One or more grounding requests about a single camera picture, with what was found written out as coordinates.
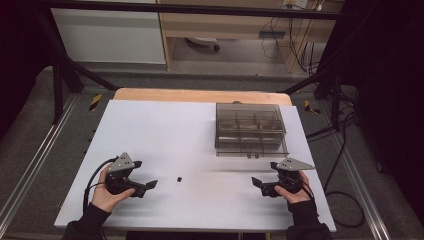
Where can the office chair base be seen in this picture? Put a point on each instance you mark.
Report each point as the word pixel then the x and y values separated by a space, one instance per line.
pixel 203 41

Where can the black metal frame strut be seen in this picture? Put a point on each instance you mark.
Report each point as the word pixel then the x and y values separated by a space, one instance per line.
pixel 320 81
pixel 71 65

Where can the white cabinet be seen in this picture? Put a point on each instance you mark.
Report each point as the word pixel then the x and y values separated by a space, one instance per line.
pixel 110 36

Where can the light wooden desk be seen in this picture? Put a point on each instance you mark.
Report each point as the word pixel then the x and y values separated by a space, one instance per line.
pixel 226 26

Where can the person's right hand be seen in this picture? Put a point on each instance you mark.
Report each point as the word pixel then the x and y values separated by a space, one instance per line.
pixel 300 196

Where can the person's left hand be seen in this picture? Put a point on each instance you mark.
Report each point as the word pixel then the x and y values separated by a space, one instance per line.
pixel 103 198

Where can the aluminium floor rail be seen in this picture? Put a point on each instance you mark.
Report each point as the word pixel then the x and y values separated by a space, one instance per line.
pixel 36 160
pixel 360 186

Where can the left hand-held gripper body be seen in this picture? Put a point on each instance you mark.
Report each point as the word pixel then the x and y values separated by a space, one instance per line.
pixel 122 164

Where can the dark power strip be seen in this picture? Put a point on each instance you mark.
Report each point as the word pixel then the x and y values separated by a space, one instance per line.
pixel 271 34

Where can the black metal frame crossbar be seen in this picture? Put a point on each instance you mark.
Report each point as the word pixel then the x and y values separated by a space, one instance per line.
pixel 200 9

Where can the grey transparent drawer box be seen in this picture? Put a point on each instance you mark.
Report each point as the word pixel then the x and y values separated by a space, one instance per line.
pixel 248 130

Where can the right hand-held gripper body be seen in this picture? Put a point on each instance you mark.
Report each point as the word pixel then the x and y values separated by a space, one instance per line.
pixel 291 165

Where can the wooden table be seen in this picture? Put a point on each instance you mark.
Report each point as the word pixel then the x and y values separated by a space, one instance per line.
pixel 200 96

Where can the black curtain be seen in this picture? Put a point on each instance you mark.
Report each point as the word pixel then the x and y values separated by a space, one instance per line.
pixel 390 83
pixel 20 50

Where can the yellow black tape strip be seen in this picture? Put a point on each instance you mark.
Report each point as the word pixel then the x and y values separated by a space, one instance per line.
pixel 311 108
pixel 95 102

